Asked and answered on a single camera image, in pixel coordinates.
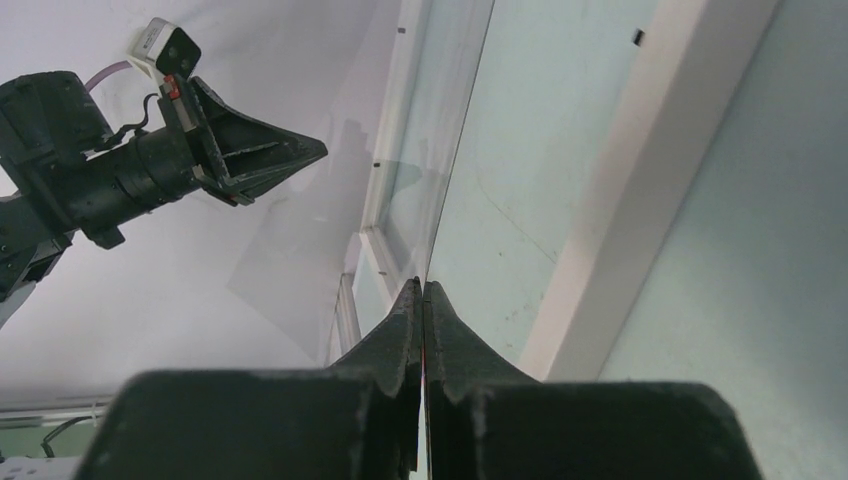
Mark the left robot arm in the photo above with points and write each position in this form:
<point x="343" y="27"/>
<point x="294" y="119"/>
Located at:
<point x="37" y="144"/>

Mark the white picture frame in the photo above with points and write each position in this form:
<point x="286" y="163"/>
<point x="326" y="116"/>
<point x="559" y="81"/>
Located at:
<point x="586" y="125"/>

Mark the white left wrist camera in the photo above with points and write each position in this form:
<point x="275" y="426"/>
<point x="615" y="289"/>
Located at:
<point x="161" y="49"/>

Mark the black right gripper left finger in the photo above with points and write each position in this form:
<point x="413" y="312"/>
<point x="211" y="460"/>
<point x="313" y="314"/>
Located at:
<point x="356" y="419"/>

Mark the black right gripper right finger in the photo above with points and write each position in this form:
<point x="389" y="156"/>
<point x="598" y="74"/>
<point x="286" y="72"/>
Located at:
<point x="486" y="419"/>

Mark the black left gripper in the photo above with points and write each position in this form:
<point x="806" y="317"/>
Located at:
<point x="117" y="177"/>

